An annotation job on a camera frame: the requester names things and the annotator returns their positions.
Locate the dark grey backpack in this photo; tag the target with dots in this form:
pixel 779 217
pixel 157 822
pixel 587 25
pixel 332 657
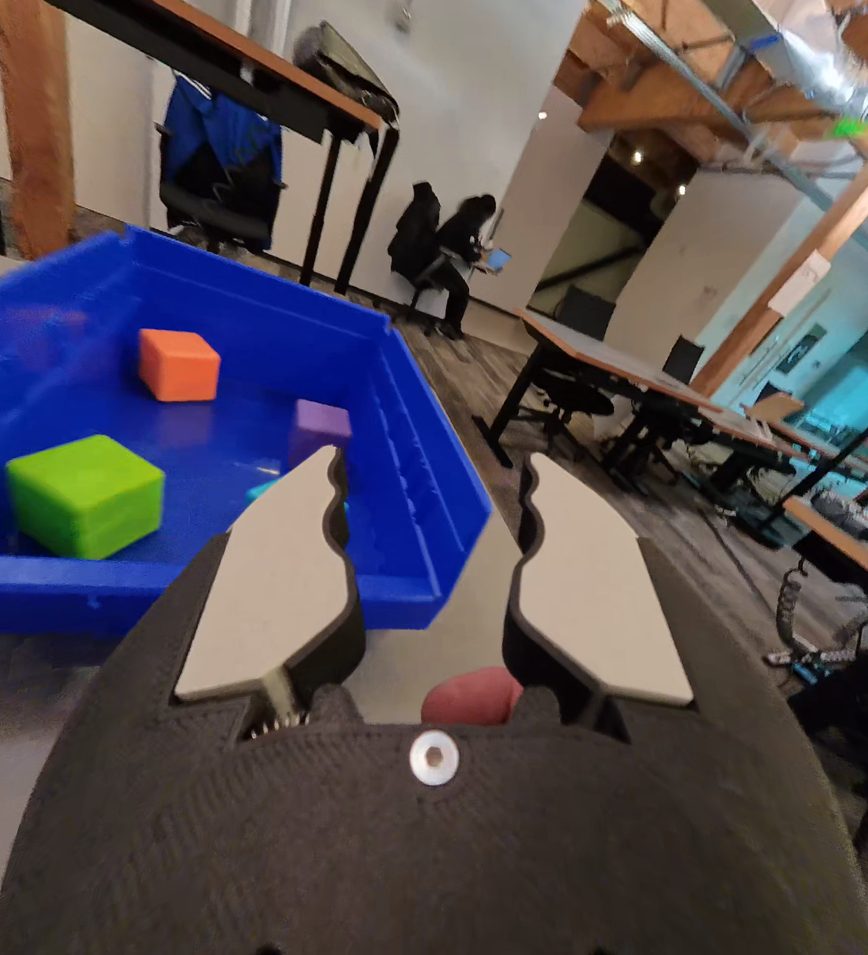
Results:
pixel 344 67

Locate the blue plastic bin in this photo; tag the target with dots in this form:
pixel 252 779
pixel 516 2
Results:
pixel 255 313

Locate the wooden top office desk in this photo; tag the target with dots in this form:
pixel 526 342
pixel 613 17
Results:
pixel 307 104

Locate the silver round air duct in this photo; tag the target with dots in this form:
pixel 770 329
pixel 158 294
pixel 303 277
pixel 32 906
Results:
pixel 837 60

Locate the purple cube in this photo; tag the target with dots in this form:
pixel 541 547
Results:
pixel 322 429

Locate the long grey top desk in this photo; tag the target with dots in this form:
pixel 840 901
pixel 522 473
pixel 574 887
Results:
pixel 613 358

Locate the orange cube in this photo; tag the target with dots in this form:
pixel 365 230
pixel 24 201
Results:
pixel 180 365

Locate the white paper sign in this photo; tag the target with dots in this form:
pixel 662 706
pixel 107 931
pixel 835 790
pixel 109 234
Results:
pixel 799 282

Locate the teal cube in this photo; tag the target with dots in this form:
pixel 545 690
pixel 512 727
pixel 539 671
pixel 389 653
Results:
pixel 262 490

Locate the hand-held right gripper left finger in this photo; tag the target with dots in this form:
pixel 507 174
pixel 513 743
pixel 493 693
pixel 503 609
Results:
pixel 270 597

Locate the black hanging coat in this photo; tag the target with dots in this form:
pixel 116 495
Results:
pixel 411 231

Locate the wooden post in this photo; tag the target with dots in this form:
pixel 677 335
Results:
pixel 35 134
pixel 814 246

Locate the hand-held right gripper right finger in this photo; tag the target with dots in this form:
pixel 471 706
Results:
pixel 598 604

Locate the blue jacket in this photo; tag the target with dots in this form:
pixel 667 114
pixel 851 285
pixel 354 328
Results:
pixel 225 127

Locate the black office chair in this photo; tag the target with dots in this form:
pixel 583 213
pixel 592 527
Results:
pixel 218 209
pixel 576 388

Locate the green cube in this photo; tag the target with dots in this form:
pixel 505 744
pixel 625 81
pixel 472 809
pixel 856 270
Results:
pixel 83 492

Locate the blue tablet computer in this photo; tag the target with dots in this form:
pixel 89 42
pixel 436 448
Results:
pixel 499 259

